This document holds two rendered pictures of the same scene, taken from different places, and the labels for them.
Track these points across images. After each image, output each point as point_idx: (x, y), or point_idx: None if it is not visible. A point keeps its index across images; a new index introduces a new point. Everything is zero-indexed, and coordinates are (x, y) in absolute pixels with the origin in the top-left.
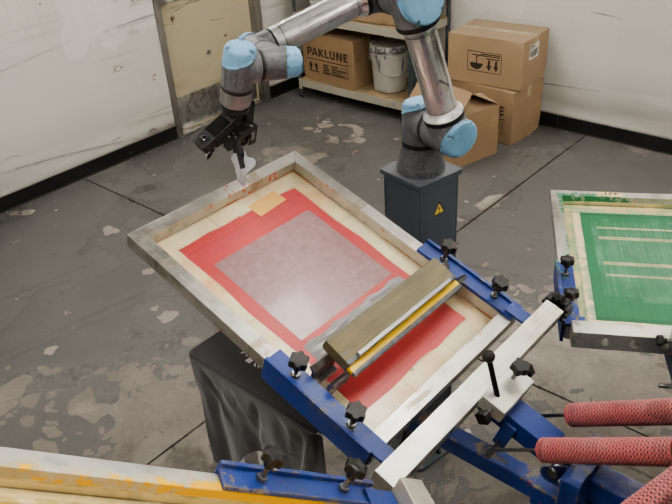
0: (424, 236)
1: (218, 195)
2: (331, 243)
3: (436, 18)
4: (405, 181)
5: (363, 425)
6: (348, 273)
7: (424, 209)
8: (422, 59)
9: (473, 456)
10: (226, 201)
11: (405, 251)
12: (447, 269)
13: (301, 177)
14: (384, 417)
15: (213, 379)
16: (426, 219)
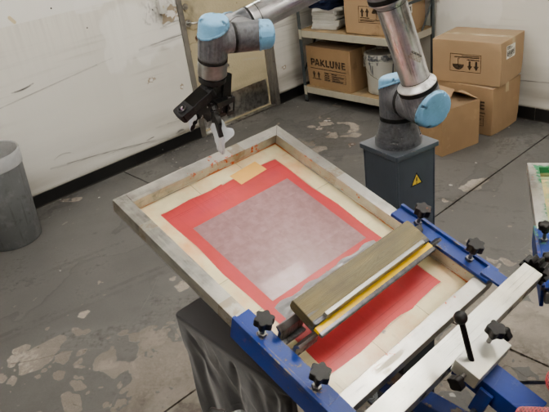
0: None
1: (201, 164)
2: (307, 208)
3: None
4: (382, 153)
5: (329, 387)
6: (323, 237)
7: (402, 180)
8: (394, 31)
9: None
10: (209, 170)
11: (380, 216)
12: (420, 231)
13: (282, 150)
14: (353, 380)
15: (197, 339)
16: (404, 190)
